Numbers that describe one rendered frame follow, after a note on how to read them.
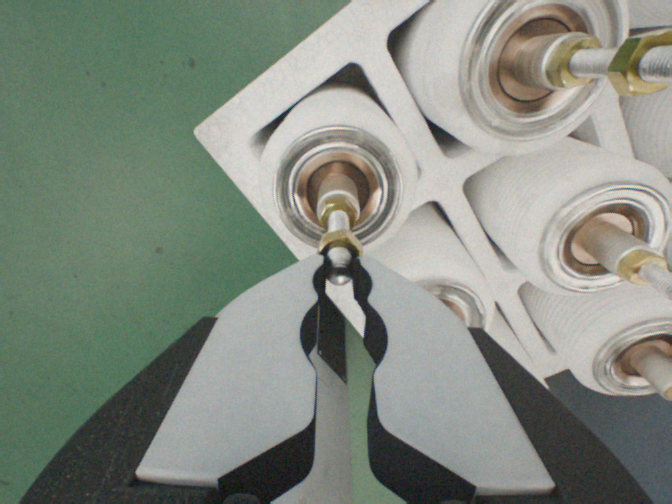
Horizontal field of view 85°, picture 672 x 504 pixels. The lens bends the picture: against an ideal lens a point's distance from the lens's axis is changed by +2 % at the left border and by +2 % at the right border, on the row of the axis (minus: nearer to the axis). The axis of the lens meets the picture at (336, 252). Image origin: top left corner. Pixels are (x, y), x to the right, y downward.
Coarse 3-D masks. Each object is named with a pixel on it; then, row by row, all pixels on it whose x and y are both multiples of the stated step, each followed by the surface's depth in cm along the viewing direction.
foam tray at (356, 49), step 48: (384, 0) 23; (336, 48) 24; (384, 48) 24; (240, 96) 25; (288, 96) 25; (384, 96) 25; (240, 144) 27; (432, 144) 27; (624, 144) 27; (432, 192) 29; (288, 240) 31; (480, 240) 31; (336, 288) 33; (528, 336) 35
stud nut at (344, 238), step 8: (328, 232) 15; (336, 232) 14; (344, 232) 14; (320, 240) 15; (328, 240) 14; (336, 240) 14; (344, 240) 14; (352, 240) 14; (320, 248) 14; (328, 248) 14; (352, 248) 14; (360, 248) 14; (352, 256) 14
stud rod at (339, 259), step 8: (336, 216) 17; (344, 216) 17; (328, 224) 17; (336, 224) 16; (344, 224) 16; (336, 248) 14; (344, 248) 14; (328, 256) 14; (336, 256) 13; (344, 256) 14; (328, 264) 13; (336, 264) 13; (344, 264) 13; (328, 272) 13; (336, 272) 13; (344, 272) 13; (352, 272) 13; (328, 280) 13; (336, 280) 13; (344, 280) 13
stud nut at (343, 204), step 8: (328, 200) 18; (336, 200) 18; (344, 200) 17; (328, 208) 17; (336, 208) 17; (344, 208) 17; (352, 208) 18; (320, 216) 18; (328, 216) 18; (352, 216) 18; (320, 224) 18; (352, 224) 18
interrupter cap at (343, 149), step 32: (320, 128) 19; (352, 128) 19; (288, 160) 20; (320, 160) 20; (352, 160) 20; (384, 160) 20; (288, 192) 21; (384, 192) 21; (288, 224) 22; (384, 224) 22
